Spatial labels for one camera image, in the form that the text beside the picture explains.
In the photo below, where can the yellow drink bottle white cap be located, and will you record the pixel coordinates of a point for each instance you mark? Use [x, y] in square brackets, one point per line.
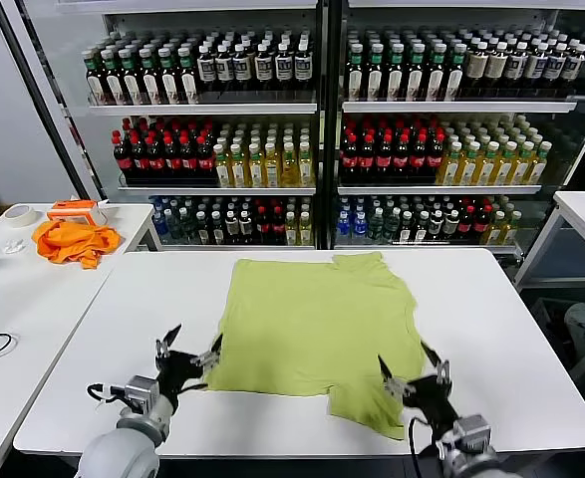
[255, 169]
[541, 168]
[222, 169]
[304, 169]
[288, 169]
[496, 229]
[452, 169]
[238, 169]
[523, 169]
[305, 230]
[271, 169]
[512, 229]
[291, 230]
[489, 169]
[506, 169]
[470, 169]

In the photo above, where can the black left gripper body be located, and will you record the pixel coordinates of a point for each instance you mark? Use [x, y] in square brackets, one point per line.
[180, 373]

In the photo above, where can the crumpled orange cloth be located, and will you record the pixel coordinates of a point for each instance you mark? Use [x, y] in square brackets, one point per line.
[73, 244]

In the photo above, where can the masking tape roll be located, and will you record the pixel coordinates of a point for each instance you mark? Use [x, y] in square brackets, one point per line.
[20, 218]

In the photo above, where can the glass door drinks cabinet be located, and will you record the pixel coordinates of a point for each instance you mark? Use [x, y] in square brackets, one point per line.
[446, 20]
[212, 20]

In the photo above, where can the dark bottle beige label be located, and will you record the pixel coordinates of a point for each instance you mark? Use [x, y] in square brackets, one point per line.
[496, 65]
[477, 65]

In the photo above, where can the small crumpled white plastic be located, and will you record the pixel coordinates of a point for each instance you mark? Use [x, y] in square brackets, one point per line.
[14, 246]

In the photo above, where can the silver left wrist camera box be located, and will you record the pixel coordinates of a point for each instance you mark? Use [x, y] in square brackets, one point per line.
[141, 393]

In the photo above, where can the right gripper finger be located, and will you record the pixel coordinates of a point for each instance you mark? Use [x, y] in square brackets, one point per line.
[443, 373]
[394, 388]

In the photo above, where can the yellow-green t-shirt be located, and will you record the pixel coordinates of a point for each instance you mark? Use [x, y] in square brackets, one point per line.
[312, 328]

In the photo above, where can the cola bottle red cap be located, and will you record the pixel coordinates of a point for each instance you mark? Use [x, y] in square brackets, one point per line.
[121, 157]
[204, 159]
[171, 159]
[277, 226]
[138, 158]
[155, 159]
[466, 221]
[350, 159]
[400, 159]
[367, 159]
[262, 226]
[418, 159]
[435, 159]
[481, 221]
[383, 159]
[188, 159]

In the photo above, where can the blue water bottle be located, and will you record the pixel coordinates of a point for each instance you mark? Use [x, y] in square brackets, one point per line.
[160, 225]
[343, 225]
[359, 225]

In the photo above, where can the white metal shelf board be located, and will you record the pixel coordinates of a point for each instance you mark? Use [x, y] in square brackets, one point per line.
[436, 189]
[446, 106]
[197, 108]
[212, 190]

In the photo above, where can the small dark bottle white cap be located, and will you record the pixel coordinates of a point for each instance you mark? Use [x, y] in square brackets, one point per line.
[450, 225]
[245, 229]
[230, 229]
[215, 229]
[421, 228]
[406, 228]
[201, 229]
[436, 227]

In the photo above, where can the black metal bar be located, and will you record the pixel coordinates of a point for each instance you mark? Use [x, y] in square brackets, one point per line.
[43, 99]

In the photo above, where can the green tinted bottle white cap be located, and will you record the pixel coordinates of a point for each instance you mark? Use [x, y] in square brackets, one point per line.
[391, 226]
[377, 226]

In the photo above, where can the dark tea bottle green cap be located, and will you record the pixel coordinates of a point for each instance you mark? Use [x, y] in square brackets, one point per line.
[356, 74]
[168, 77]
[455, 74]
[416, 74]
[148, 77]
[111, 78]
[436, 74]
[93, 79]
[188, 75]
[395, 74]
[376, 74]
[129, 78]

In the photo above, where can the white side table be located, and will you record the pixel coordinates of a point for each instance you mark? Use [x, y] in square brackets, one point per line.
[132, 219]

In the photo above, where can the orange and white box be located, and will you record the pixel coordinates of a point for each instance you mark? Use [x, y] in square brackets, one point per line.
[75, 214]

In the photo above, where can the dark bottle blue white label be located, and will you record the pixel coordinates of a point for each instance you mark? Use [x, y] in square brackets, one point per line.
[555, 66]
[283, 66]
[242, 66]
[516, 65]
[302, 66]
[536, 65]
[263, 66]
[573, 66]
[223, 67]
[205, 67]

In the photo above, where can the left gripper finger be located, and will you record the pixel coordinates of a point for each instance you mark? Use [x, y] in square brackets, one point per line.
[209, 358]
[165, 347]

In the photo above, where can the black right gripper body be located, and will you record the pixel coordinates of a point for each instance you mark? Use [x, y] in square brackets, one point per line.
[429, 401]

